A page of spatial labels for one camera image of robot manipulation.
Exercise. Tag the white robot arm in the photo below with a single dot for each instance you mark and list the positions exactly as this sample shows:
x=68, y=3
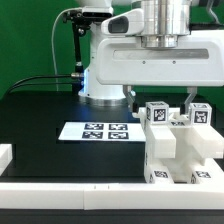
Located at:
x=201, y=15

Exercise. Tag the black camera on stand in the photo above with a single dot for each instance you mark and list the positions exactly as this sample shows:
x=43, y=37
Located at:
x=81, y=19

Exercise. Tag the white marker cube front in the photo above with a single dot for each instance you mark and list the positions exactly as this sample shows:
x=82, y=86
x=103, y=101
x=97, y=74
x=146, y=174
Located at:
x=157, y=112

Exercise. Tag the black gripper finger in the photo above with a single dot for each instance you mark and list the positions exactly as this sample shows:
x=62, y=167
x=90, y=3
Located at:
x=130, y=95
x=184, y=107

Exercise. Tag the white left fence bar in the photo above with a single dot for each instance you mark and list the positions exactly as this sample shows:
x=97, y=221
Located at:
x=5, y=156

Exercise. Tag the white paper marker sheet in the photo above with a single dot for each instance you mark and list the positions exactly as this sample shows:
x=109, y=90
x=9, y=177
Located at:
x=98, y=131

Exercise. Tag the white chair seat part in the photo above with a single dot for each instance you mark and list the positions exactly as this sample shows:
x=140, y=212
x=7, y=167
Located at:
x=179, y=166

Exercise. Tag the white marker cube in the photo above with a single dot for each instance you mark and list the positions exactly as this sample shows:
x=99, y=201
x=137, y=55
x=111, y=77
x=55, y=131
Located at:
x=200, y=113
x=157, y=112

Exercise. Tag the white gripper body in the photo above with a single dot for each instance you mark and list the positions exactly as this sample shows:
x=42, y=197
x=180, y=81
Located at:
x=155, y=47

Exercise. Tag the white front fence bar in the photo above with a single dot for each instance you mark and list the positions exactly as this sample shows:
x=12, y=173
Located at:
x=110, y=196

